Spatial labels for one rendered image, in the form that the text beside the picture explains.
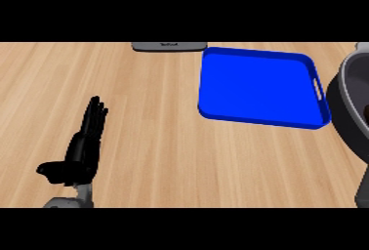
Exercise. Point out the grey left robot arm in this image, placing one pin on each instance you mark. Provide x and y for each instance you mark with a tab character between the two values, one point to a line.
78	198

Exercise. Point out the grey flat appliance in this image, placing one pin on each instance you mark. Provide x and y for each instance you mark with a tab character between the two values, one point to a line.
168	46

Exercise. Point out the blue plastic tray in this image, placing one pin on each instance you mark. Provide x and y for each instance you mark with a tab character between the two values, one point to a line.
258	88

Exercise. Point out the dark grey pot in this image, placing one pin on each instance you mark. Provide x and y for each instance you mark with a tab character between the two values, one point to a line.
348	97

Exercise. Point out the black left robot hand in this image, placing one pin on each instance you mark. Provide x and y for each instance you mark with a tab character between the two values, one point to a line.
81	153

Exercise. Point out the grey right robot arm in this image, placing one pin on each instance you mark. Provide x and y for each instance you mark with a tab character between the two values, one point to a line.
363	193

